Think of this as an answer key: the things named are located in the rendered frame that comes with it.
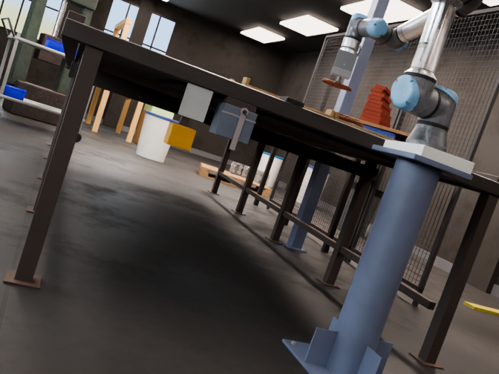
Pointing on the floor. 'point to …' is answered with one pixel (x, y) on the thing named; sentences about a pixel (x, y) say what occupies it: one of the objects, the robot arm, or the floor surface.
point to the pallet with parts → (236, 176)
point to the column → (376, 272)
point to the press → (30, 27)
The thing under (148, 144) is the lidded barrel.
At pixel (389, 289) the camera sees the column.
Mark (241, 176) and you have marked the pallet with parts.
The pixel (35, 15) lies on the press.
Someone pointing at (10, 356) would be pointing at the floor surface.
